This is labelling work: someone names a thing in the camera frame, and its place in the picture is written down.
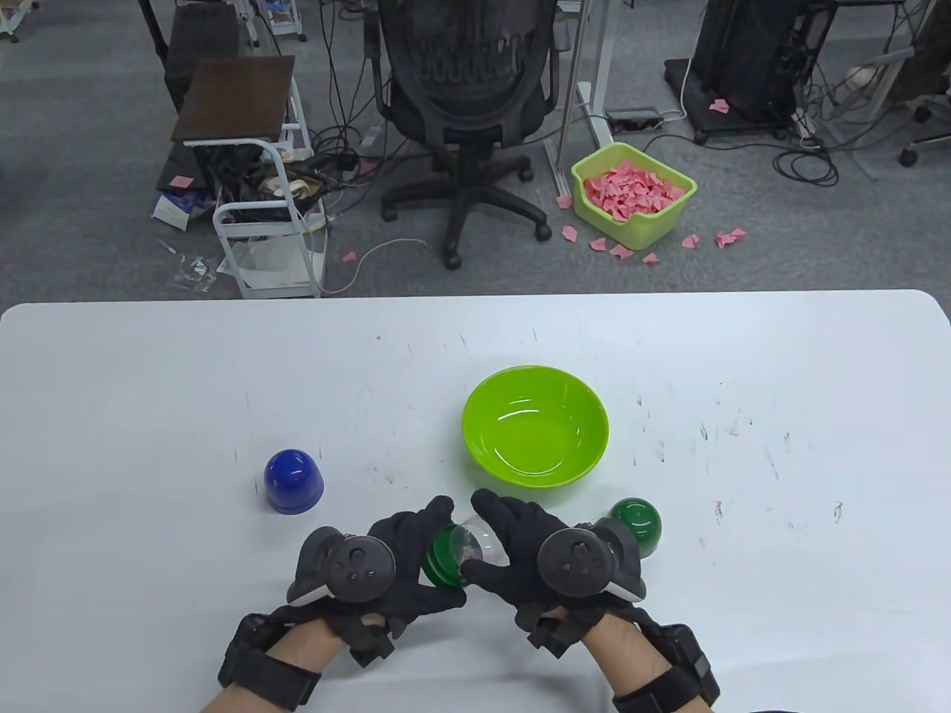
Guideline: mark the white wheeled rack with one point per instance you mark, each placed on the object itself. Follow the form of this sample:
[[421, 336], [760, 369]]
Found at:
[[9, 22], [286, 22]]

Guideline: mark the green round cup base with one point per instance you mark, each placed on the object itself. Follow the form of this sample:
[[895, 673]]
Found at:
[[442, 557]]

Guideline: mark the person's left hand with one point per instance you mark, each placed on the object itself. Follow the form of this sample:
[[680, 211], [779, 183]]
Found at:
[[409, 564]]

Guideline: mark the black round tracking controller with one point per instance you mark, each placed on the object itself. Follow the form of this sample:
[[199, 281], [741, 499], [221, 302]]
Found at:
[[356, 564], [583, 561]]

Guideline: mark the small pen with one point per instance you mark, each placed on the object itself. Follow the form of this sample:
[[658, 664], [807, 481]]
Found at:
[[166, 246]]

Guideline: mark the black equipment stand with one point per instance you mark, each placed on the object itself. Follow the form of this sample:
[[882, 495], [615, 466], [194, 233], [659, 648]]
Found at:
[[743, 52]]

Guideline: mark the lime green plastic bin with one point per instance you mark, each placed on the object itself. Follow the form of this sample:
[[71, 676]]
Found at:
[[646, 226]]

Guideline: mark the white desk frame leg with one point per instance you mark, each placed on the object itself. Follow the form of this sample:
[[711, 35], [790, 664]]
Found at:
[[598, 44]]

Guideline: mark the person's left forearm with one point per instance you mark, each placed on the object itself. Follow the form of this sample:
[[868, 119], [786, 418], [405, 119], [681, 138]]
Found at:
[[304, 646]]

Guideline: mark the clear plastic dome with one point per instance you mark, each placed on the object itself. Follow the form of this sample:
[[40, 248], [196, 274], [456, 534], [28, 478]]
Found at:
[[483, 546]]

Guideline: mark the brown wooden board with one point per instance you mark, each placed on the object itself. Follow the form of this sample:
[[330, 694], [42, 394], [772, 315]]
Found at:
[[234, 100]]

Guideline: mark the pile of pink papers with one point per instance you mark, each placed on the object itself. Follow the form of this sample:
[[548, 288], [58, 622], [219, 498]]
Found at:
[[631, 189]]

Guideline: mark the person's right forearm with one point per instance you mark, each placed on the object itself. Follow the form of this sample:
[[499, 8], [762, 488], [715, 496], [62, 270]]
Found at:
[[624, 653]]

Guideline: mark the white and blue carton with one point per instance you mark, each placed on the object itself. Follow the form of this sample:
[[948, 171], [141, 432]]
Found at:
[[172, 213]]

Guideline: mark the lime green bowl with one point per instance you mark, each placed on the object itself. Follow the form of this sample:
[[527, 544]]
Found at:
[[535, 423]]

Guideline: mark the green dome cup cover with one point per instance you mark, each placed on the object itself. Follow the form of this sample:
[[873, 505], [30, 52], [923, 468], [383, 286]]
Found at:
[[639, 520]]

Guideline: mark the grey floor socket box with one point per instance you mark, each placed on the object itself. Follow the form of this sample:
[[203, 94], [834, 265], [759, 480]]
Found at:
[[633, 119]]

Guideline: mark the flat black laptop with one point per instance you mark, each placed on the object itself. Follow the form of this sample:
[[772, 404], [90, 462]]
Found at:
[[174, 160]]

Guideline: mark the grey chair wheel base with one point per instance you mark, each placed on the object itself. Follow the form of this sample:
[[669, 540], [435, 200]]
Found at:
[[925, 143]]

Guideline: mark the dark brown side table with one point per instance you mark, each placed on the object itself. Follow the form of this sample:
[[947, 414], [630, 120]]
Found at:
[[200, 37]]

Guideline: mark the clear plastic bag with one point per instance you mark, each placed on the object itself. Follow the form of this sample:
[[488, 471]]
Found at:
[[195, 273]]

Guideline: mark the white metal utility cart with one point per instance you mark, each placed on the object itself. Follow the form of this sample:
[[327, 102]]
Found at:
[[223, 230]]

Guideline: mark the blue dome cup cover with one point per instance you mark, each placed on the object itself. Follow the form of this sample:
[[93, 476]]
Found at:
[[293, 479]]

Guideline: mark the black mesh office chair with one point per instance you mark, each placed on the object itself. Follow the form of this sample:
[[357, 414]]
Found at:
[[464, 89]]

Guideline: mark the person's right hand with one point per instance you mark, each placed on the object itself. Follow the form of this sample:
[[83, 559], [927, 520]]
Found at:
[[520, 542]]

